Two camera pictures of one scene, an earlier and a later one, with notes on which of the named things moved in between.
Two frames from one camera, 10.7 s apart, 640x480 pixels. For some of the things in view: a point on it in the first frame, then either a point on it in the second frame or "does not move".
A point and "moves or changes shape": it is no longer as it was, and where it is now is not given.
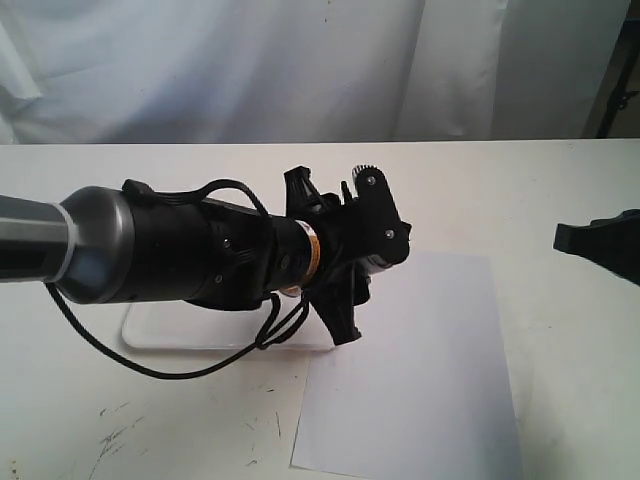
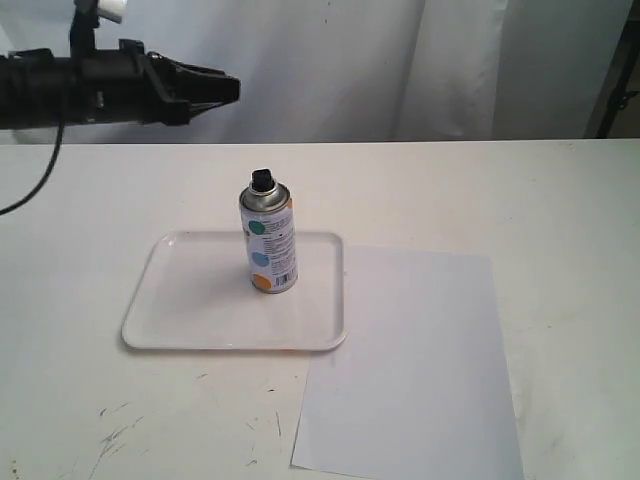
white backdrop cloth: (226, 71) does not move
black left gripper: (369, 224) → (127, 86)
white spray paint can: (399, 273) moves or changes shape
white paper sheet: (422, 391) does not move
